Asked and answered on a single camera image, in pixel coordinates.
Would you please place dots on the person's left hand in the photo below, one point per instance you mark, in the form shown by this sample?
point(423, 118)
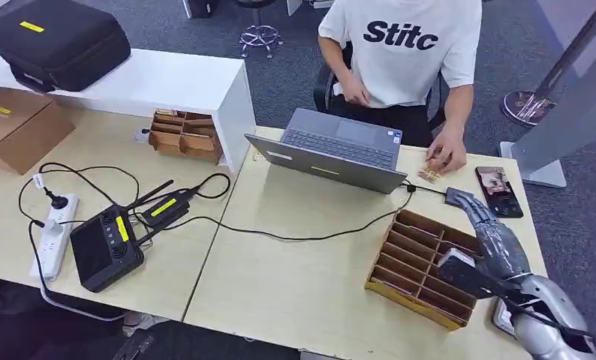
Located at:
point(448, 149)

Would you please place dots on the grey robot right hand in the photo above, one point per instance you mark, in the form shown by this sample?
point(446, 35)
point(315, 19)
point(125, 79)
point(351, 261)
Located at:
point(499, 246)

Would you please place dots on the person's right hand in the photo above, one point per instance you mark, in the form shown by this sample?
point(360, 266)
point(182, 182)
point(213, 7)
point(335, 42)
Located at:
point(355, 92)

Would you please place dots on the grey laptop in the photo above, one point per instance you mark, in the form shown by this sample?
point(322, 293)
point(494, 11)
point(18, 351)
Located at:
point(343, 139)

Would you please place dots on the small dark grey adapter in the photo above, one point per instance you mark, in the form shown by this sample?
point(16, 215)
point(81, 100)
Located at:
point(452, 198)

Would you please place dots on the black smartphone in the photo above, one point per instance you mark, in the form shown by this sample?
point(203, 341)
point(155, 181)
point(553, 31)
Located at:
point(499, 193)

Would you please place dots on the person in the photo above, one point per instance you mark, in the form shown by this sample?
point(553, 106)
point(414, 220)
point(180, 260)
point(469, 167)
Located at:
point(407, 59)

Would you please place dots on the pale grey flat device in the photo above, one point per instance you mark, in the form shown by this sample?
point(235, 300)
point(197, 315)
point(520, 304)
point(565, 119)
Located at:
point(502, 318)

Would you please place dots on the large wooden divided card box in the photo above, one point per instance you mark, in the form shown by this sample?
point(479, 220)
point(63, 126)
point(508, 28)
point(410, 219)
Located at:
point(407, 268)

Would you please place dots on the white table leg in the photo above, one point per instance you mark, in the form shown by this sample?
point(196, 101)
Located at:
point(293, 6)

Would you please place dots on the chrome base stool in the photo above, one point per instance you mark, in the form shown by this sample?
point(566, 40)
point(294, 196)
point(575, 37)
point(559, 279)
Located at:
point(260, 36)

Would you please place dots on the grey kiosk stand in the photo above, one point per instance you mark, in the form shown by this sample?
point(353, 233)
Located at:
point(561, 124)

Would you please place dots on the black floor cabinet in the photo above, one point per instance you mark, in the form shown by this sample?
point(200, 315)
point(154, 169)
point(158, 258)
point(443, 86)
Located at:
point(201, 7)

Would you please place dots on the small wooden card box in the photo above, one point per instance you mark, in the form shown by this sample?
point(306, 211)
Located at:
point(184, 136)

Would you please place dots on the white desk shelf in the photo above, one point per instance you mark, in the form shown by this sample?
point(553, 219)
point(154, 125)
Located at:
point(164, 82)

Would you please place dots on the small white round object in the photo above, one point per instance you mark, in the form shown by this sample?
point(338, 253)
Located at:
point(142, 135)

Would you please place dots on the black transmitter yellow label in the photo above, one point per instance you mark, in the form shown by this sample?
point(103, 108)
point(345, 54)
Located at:
point(166, 208)

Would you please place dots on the black antenna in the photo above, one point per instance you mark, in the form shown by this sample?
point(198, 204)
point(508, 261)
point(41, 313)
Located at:
point(151, 193)

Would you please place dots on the black handheld controller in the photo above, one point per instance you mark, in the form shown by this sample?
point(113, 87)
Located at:
point(105, 248)

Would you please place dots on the black carrying case yellow label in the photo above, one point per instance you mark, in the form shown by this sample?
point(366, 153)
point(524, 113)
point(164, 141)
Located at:
point(59, 44)

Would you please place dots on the black power plug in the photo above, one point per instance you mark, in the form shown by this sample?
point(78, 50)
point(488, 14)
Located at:
point(59, 202)

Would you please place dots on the white shoe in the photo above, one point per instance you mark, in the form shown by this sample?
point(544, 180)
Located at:
point(138, 323)

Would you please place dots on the white power plug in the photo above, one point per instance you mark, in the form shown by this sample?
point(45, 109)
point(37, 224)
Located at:
point(53, 227)

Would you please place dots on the white power strip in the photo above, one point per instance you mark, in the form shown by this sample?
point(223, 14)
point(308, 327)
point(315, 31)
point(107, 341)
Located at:
point(57, 238)

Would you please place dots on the brown cardboard box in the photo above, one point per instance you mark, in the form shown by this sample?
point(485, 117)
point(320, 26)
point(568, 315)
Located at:
point(22, 129)

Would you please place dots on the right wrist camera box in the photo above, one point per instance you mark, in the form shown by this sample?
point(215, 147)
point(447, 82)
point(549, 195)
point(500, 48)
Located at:
point(464, 273)

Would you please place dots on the chrome stanchion post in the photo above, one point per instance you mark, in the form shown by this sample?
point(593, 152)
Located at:
point(527, 107)

